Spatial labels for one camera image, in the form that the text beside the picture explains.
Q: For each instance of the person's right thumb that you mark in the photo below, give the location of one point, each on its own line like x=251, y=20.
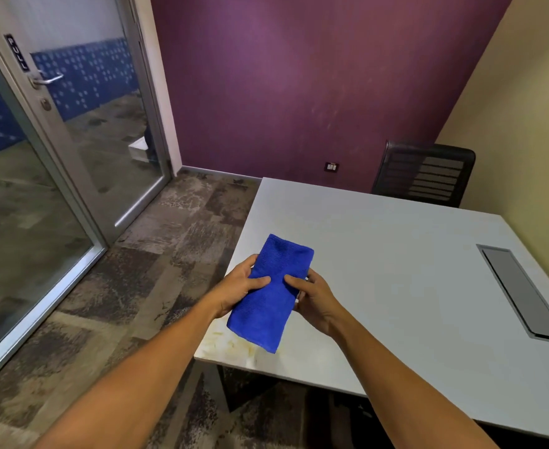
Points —
x=298, y=281

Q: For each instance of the black door sign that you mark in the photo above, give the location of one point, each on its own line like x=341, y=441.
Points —
x=16, y=52

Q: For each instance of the blue microfiber cloth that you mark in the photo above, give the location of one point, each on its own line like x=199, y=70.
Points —
x=270, y=294

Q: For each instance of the person's left hand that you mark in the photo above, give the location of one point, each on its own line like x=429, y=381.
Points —
x=231, y=290

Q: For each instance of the person's left forearm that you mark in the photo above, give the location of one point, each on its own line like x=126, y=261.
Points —
x=129, y=390

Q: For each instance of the person's right hand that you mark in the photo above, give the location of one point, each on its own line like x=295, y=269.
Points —
x=316, y=303

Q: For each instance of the glass door with metal frame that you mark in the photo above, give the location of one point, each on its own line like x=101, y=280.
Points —
x=76, y=112

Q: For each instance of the wall power socket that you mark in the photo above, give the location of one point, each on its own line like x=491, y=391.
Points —
x=331, y=166

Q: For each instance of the black mesh office chair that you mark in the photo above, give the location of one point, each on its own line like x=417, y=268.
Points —
x=423, y=173

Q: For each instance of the round door lock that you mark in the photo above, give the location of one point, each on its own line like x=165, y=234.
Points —
x=45, y=104

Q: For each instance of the person's right forearm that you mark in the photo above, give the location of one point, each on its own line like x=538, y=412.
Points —
x=407, y=392

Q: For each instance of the person's left thumb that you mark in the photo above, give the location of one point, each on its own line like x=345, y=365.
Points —
x=256, y=281

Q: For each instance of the white table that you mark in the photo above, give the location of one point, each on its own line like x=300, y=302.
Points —
x=396, y=285

